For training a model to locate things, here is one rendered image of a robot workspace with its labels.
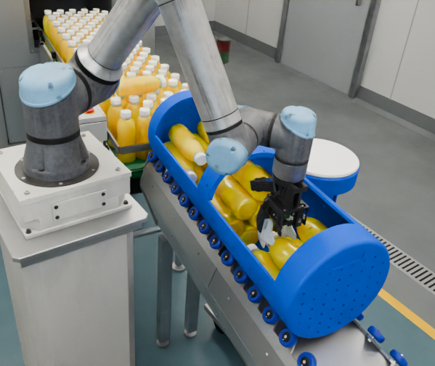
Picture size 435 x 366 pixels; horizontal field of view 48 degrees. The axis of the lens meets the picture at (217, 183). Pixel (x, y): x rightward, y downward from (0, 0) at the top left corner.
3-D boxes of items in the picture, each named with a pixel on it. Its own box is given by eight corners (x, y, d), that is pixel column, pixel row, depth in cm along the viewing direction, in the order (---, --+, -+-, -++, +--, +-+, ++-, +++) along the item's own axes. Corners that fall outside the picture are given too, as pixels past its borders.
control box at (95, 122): (80, 144, 176) (78, 118, 170) (67, 121, 190) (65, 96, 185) (107, 140, 180) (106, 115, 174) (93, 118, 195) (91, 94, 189)
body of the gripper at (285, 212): (278, 234, 110) (287, 189, 104) (258, 213, 117) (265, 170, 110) (306, 226, 114) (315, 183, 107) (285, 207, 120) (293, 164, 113)
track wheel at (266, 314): (279, 314, 116) (283, 316, 118) (270, 301, 120) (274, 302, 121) (266, 327, 117) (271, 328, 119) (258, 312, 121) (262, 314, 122)
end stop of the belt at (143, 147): (120, 155, 182) (120, 147, 180) (120, 153, 183) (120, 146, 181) (216, 139, 199) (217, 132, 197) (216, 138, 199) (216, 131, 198)
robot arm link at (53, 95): (12, 132, 107) (2, 72, 100) (51, 111, 118) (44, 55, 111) (59, 144, 103) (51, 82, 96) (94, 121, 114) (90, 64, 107)
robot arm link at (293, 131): (283, 100, 105) (322, 108, 103) (276, 145, 111) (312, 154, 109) (274, 113, 99) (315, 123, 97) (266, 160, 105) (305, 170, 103)
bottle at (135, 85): (120, 94, 186) (165, 88, 194) (116, 75, 186) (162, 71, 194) (115, 98, 192) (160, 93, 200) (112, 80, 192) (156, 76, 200)
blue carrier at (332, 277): (281, 356, 112) (295, 265, 96) (149, 170, 176) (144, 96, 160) (377, 314, 123) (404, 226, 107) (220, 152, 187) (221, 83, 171)
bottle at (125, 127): (135, 164, 187) (134, 119, 177) (116, 163, 186) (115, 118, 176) (136, 155, 193) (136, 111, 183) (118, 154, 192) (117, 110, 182)
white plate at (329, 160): (288, 173, 162) (288, 176, 163) (370, 177, 165) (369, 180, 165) (276, 136, 186) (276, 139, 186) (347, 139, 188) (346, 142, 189)
